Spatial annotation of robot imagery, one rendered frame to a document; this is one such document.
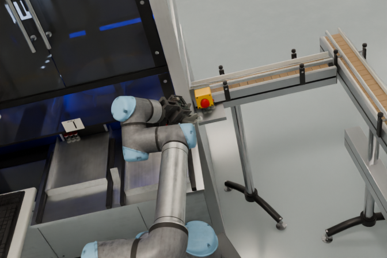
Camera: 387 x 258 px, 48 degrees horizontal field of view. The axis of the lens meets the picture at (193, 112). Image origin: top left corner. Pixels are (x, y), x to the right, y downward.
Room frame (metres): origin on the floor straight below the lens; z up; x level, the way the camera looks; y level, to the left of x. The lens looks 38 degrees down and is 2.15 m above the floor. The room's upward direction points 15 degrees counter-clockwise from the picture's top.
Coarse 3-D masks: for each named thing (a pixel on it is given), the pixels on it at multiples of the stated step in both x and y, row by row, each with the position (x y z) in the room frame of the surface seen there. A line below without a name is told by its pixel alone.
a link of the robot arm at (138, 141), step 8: (128, 128) 1.01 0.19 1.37; (136, 128) 1.00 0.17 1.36; (144, 128) 1.01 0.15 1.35; (152, 128) 1.00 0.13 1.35; (128, 136) 0.99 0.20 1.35; (136, 136) 0.98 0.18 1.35; (144, 136) 0.98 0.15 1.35; (152, 136) 0.97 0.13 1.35; (128, 144) 0.97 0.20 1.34; (136, 144) 0.97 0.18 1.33; (144, 144) 0.96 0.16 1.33; (152, 144) 0.96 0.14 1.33; (128, 152) 0.96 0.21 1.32; (136, 152) 0.95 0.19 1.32; (144, 152) 0.96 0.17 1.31; (152, 152) 0.96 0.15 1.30; (128, 160) 0.95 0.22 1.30; (136, 160) 0.95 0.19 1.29; (144, 160) 0.97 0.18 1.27
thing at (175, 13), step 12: (180, 36) 2.06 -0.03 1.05; (180, 48) 1.74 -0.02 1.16; (132, 72) 1.57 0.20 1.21; (144, 72) 1.55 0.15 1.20; (156, 72) 1.55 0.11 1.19; (84, 84) 1.57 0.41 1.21; (96, 84) 1.57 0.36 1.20; (108, 84) 1.56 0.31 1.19; (36, 96) 1.58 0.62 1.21; (48, 96) 1.58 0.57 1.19; (0, 108) 1.59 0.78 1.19; (60, 132) 1.58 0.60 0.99; (12, 144) 1.59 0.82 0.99
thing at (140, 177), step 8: (160, 152) 1.41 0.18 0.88; (152, 160) 1.37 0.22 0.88; (160, 160) 1.36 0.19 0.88; (128, 168) 1.36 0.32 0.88; (136, 168) 1.35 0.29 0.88; (144, 168) 1.34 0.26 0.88; (152, 168) 1.33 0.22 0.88; (128, 176) 1.32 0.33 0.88; (136, 176) 1.30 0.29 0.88; (144, 176) 1.29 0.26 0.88; (152, 176) 1.28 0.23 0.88; (128, 184) 1.27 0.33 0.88; (136, 184) 1.26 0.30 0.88; (144, 184) 1.25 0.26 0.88; (152, 184) 1.21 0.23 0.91; (128, 192) 1.21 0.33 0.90; (136, 192) 1.21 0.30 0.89
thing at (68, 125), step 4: (68, 120) 1.58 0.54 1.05; (72, 120) 1.57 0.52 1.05; (76, 120) 1.57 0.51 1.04; (80, 120) 1.57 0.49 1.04; (64, 124) 1.58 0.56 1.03; (68, 124) 1.58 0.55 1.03; (72, 124) 1.57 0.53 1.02; (76, 124) 1.57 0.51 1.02; (80, 124) 1.57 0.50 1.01; (64, 128) 1.58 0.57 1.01; (68, 128) 1.58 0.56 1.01; (72, 128) 1.58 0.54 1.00; (76, 128) 1.57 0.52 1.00; (80, 128) 1.57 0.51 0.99
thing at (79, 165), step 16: (64, 144) 1.64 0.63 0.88; (80, 144) 1.61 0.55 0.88; (96, 144) 1.58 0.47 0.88; (64, 160) 1.52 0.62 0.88; (80, 160) 1.49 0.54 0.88; (96, 160) 1.47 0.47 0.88; (48, 176) 1.40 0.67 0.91; (64, 176) 1.41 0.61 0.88; (80, 176) 1.39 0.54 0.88; (96, 176) 1.36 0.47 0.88; (48, 192) 1.32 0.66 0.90; (64, 192) 1.32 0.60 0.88
